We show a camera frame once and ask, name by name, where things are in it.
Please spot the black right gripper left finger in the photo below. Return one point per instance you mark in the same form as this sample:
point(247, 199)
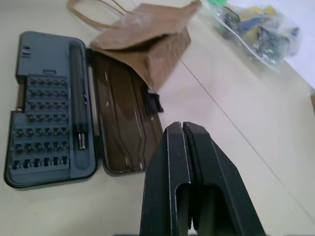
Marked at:
point(160, 177)

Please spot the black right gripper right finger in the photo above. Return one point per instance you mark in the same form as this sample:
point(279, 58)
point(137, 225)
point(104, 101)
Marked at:
point(216, 177)

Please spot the tool bit case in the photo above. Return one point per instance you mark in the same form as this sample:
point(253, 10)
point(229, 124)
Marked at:
point(49, 61)

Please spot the clear plastic bag of items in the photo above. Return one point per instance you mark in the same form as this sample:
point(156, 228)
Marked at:
point(258, 32)

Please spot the green plastic bottle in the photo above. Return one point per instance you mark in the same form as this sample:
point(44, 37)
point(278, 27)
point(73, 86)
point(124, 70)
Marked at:
point(216, 2)

